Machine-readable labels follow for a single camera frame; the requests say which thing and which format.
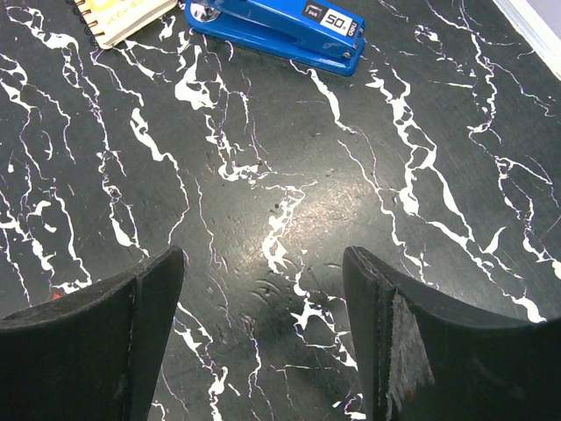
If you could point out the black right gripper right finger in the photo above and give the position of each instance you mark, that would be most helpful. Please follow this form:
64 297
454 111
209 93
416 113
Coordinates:
424 355

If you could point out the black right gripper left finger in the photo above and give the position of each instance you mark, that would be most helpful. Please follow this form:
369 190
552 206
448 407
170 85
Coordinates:
94 354

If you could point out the orange spiral notebook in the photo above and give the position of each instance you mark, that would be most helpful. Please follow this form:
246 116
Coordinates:
109 22

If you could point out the blue stapler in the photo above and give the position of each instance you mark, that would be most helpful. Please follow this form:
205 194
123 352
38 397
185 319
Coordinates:
315 33

